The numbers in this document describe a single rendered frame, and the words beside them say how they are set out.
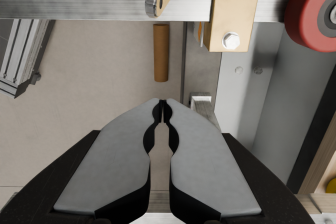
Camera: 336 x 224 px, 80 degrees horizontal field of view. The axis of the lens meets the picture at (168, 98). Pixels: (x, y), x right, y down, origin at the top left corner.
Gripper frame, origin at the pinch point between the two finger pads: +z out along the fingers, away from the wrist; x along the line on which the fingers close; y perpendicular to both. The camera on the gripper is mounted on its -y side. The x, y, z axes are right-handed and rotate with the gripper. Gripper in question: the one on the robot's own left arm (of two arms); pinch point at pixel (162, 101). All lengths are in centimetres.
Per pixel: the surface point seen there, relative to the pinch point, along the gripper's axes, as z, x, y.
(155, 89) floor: 101, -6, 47
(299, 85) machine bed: 27.1, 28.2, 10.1
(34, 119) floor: 101, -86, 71
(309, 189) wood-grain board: 11.6, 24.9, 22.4
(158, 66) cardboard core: 93, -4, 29
